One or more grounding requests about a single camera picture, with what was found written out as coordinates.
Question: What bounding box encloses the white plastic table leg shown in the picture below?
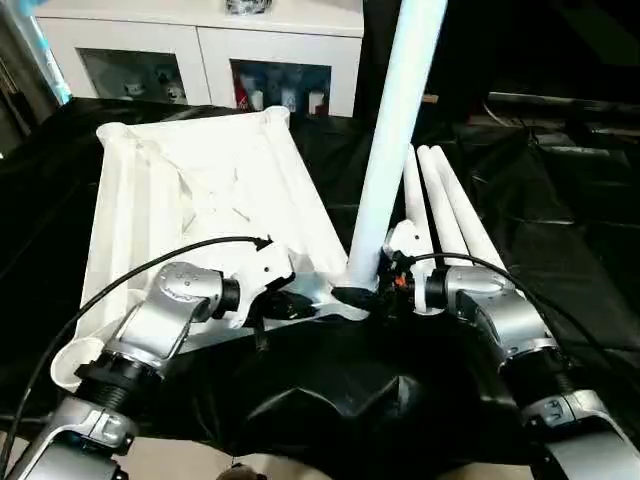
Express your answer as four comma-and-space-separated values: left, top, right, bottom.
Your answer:
417, 145, 471, 266
434, 147, 511, 274
342, 0, 449, 294
402, 144, 431, 241

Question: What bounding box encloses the black mat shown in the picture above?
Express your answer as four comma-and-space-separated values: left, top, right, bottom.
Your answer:
0, 94, 640, 466

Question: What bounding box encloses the grey metal bar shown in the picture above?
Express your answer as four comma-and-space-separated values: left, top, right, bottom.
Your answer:
487, 92, 640, 114

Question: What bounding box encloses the large black case yellow label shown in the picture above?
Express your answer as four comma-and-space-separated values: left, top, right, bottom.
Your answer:
354, 0, 491, 131

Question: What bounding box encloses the white cabinet with glass doors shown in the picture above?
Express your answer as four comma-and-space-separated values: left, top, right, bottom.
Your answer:
34, 7, 366, 119

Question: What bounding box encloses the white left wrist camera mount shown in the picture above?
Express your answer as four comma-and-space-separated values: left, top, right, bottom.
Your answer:
227, 242, 296, 331

